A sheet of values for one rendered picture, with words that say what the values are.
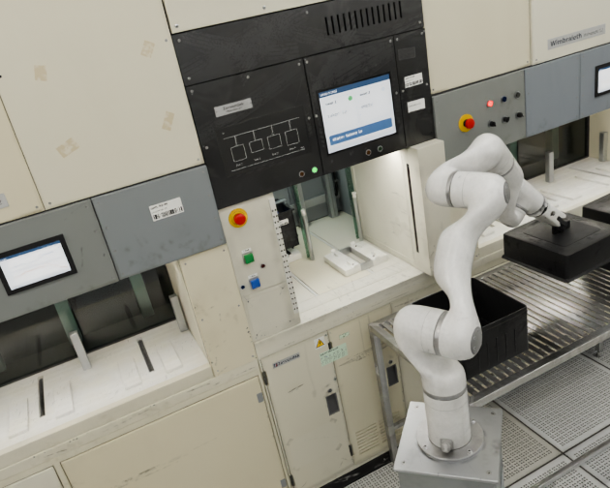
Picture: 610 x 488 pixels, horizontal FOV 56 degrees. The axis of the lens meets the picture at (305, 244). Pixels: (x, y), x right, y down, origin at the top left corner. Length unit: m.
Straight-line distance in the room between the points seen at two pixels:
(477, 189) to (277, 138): 0.71
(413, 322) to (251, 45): 0.97
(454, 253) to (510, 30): 1.16
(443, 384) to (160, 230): 0.97
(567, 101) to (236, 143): 1.46
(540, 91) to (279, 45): 1.15
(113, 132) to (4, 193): 0.34
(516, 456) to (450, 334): 1.40
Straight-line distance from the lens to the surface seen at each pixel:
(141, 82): 1.78
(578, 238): 2.17
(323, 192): 3.07
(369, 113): 2.07
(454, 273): 1.51
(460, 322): 1.48
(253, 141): 1.89
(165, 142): 1.81
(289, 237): 2.61
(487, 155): 1.65
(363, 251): 2.56
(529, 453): 2.82
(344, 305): 2.23
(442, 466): 1.71
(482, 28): 2.36
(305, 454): 2.51
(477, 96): 2.34
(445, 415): 1.65
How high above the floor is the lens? 2.00
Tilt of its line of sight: 24 degrees down
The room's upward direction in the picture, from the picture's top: 12 degrees counter-clockwise
